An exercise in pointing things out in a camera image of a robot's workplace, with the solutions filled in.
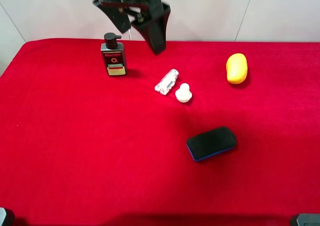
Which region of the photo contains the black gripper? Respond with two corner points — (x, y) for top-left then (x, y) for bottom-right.
(92, 0), (171, 55)

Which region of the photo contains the clear bottle of white pills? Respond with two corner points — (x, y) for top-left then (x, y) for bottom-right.
(154, 69), (179, 95)

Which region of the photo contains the black pump lotion bottle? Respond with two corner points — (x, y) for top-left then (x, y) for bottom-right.
(100, 33), (127, 76)

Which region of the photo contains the white rubber duck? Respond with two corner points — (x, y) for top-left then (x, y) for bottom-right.
(175, 83), (193, 103)

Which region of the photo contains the yellow mango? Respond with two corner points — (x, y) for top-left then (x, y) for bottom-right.
(226, 53), (248, 84)

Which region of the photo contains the red table cloth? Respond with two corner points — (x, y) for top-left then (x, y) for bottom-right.
(0, 39), (320, 225)

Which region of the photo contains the black blue board eraser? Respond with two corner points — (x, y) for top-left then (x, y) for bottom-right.
(186, 127), (237, 162)

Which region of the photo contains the black base left corner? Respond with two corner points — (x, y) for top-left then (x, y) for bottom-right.
(0, 207), (15, 226)

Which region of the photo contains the black base corner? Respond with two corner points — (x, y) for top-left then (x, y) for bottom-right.
(0, 207), (15, 226)
(289, 213), (320, 226)

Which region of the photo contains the black base right corner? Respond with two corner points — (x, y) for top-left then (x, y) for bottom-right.
(289, 213), (320, 226)

